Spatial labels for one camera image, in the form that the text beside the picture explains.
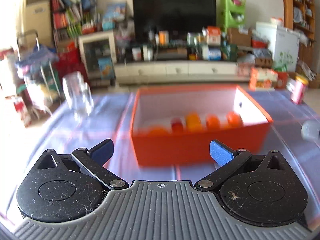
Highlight orange cylindrical tin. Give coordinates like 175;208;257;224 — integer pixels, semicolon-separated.
159;31;169;46

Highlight white TV stand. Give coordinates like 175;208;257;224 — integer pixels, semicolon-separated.
114;60;249;85

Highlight orange white milk carton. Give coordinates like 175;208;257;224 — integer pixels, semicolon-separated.
206;26;221;46

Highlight green stacking bins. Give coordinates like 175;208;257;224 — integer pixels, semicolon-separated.
220;0;246;31

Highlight red shopping bag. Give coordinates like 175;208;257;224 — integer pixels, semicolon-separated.
53;46;88;82

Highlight beige floor air conditioner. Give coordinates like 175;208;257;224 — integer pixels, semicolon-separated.
23;0;54;47

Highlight orange cardboard box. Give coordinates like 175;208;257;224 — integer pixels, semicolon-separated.
131;85;273;167

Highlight clear glass jar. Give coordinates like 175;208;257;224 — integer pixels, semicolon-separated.
62;72;94;120

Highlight red tomato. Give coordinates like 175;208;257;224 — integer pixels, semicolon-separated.
171;118;184;133

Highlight orange fruit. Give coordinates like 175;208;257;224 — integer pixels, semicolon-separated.
185;112;203;132
148;126;170;136
226;111;244;128
206;114;221;131

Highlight black flat television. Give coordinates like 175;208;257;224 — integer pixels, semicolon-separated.
132;0;216;42

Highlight shopping trolley cart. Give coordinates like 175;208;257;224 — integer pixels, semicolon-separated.
15;29;63;114

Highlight glass door cabinet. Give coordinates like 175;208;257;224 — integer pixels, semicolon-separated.
78;30;117;81

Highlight white chest freezer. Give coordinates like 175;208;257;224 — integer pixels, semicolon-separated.
255;22;299;72

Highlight orange white fruit carton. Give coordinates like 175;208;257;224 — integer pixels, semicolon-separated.
249;68;278;90

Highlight black bookshelf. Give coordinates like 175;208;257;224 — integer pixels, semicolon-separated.
50;0;95;48

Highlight red yellow-lid canister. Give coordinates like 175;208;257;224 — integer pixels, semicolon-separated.
291;74;309;105

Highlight wooden bookshelf right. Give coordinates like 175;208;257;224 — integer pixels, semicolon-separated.
283;0;316;67

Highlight brown cardboard box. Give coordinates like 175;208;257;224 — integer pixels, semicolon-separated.
227;28;252;47

